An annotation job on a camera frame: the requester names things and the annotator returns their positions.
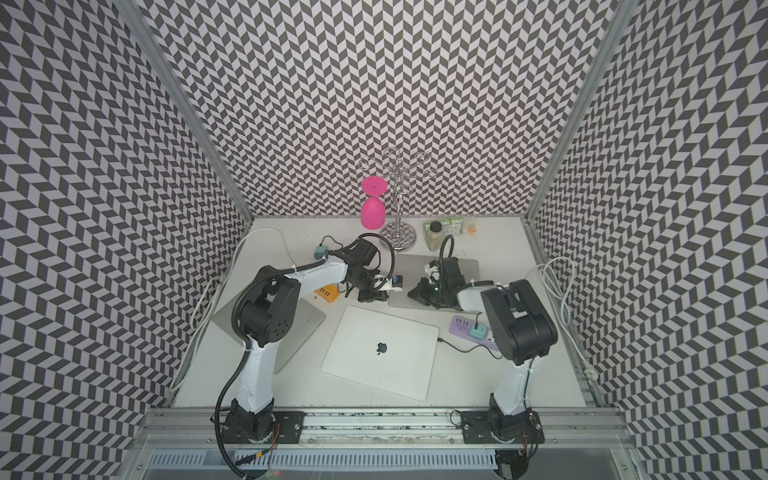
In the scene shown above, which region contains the teal charger adapter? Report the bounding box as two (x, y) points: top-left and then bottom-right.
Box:
(314, 245), (328, 260)

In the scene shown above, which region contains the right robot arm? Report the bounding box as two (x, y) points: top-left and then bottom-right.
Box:
(408, 257), (558, 447)

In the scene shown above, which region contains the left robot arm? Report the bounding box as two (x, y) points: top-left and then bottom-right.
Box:
(212, 233), (396, 444)

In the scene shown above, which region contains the rear grey laptop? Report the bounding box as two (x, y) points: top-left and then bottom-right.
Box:
(387, 254), (480, 311)

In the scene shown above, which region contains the left silver laptop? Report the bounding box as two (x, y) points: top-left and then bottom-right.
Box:
(212, 298), (326, 374)

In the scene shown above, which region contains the centre white laptop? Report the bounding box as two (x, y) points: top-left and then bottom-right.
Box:
(321, 306), (440, 401)

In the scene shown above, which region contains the orange power strip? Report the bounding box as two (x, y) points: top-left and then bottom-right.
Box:
(315, 284), (340, 303)

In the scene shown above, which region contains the small glass bottle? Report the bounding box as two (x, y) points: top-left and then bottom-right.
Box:
(424, 220), (444, 252)

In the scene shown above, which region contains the purple power strip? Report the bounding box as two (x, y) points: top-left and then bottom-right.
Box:
(449, 315), (499, 353)

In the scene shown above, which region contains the green packet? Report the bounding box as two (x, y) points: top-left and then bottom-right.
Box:
(423, 217), (464, 236)

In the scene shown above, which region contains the green adapter on purple strip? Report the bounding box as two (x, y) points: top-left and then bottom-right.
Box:
(469, 324), (488, 340)

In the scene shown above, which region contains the pink wine glass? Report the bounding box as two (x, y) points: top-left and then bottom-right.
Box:
(360, 176), (388, 230)

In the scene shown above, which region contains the chrome glass holder stand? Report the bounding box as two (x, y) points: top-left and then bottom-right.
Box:
(358, 148), (434, 252)

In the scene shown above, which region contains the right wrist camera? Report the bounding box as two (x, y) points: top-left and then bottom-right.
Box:
(424, 260), (441, 282)

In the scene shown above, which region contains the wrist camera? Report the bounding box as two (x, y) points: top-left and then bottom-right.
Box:
(424, 260), (441, 282)
(374, 274), (404, 291)

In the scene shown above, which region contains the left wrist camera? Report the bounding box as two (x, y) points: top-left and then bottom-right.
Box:
(374, 274), (404, 291)

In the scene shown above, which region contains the black cable to white laptop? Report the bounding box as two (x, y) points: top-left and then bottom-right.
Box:
(437, 337), (504, 361)

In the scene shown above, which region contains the white cable right side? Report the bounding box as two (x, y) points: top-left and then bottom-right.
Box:
(523, 256), (600, 382)

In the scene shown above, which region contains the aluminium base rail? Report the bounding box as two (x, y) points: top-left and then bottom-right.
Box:
(128, 406), (637, 451)

